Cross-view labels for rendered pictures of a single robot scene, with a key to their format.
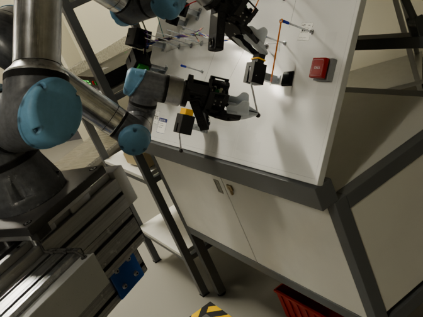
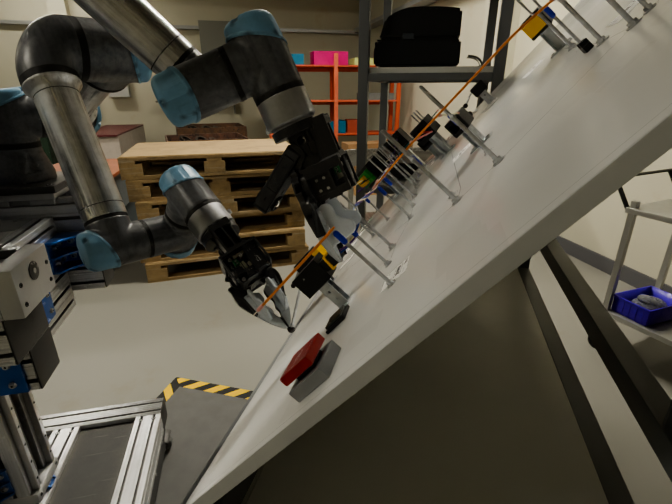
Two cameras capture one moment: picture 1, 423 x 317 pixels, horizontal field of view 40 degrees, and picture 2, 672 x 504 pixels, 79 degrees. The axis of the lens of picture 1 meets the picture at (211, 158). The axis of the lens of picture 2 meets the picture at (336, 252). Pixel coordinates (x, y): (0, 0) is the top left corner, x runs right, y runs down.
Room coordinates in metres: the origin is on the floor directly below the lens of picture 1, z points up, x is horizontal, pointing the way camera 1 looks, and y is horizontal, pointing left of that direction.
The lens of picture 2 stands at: (1.09, -0.60, 1.39)
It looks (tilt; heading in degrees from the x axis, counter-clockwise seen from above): 22 degrees down; 37
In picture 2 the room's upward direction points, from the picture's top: straight up
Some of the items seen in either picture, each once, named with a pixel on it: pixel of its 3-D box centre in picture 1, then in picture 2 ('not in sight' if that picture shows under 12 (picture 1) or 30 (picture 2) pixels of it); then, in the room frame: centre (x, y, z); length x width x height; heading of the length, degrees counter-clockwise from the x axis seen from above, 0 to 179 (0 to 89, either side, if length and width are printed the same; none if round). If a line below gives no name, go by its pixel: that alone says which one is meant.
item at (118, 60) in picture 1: (119, 67); (409, 164); (2.67, 0.22, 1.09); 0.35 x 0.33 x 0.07; 23
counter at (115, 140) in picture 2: not in sight; (115, 149); (4.67, 7.16, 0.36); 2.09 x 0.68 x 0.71; 51
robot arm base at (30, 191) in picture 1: (19, 176); not in sight; (1.14, 0.37, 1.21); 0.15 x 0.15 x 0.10
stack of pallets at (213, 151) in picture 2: not in sight; (221, 202); (3.23, 2.29, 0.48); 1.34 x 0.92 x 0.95; 145
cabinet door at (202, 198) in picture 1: (201, 199); not in sight; (2.07, 0.10, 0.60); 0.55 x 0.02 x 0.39; 23
